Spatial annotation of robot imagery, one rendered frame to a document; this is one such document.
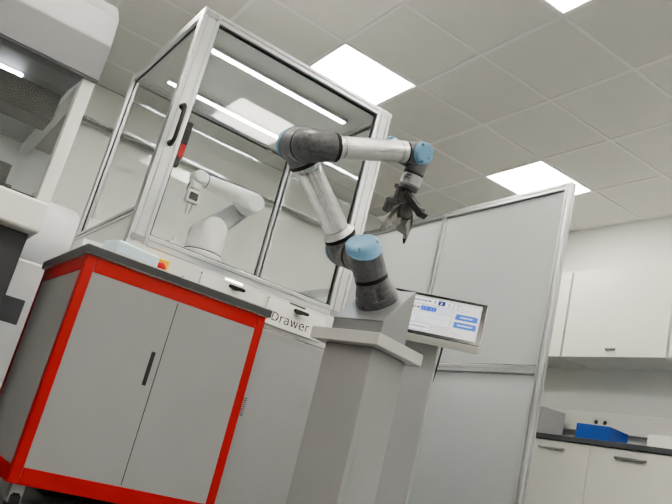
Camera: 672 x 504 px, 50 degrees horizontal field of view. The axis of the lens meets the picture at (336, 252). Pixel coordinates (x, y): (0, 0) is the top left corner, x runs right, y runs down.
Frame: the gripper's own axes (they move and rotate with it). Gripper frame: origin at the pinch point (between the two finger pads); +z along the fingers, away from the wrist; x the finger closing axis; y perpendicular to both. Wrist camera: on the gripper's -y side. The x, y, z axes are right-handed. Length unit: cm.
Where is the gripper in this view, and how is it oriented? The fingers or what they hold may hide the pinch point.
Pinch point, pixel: (393, 238)
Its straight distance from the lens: 263.0
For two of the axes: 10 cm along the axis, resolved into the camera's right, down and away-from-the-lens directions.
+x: -6.2, -2.8, -7.3
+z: -3.6, 9.3, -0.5
